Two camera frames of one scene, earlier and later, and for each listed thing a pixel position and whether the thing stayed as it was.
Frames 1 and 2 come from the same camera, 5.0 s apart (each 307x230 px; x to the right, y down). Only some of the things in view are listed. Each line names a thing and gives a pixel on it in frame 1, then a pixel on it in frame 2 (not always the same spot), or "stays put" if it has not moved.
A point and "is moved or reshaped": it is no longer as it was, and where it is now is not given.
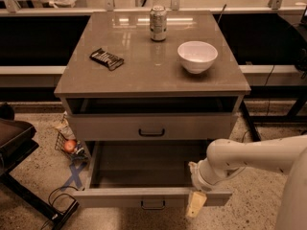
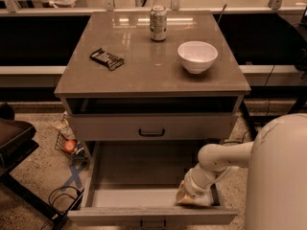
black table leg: x=254 y=132 stays put
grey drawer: x=111 y=126 stays put
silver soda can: x=158 y=23 stays put
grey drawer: x=143 y=173 is moved or reshaped
